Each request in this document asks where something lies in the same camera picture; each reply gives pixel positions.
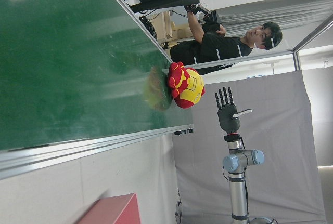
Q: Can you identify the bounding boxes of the right robot hand black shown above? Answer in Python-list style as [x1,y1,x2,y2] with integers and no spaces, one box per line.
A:
[214,86,253,134]

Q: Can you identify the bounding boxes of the red yellow Iron Man plush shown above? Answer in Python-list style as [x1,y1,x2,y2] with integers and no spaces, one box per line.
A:
[166,62,206,109]

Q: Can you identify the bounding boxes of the pink plastic basket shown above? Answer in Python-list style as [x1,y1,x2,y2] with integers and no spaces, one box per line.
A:
[75,192,141,224]

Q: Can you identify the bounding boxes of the grey cloth backdrop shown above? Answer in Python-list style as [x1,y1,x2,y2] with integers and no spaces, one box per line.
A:
[171,69,327,224]

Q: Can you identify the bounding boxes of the person in black t-shirt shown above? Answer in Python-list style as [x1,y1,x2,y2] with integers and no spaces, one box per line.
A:
[170,3,283,76]

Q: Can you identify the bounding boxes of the black handheld controller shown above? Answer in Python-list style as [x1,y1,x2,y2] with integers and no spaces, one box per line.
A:
[202,10,227,36]

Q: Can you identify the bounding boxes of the light wooden shelf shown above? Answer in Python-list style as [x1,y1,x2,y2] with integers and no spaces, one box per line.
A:
[153,10,194,43]

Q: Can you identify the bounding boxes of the pleated grey curtain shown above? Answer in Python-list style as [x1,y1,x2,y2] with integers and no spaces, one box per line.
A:
[215,0,333,38]

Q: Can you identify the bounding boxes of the green conveyor belt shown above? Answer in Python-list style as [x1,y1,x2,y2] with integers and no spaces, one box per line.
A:
[0,0,195,180]

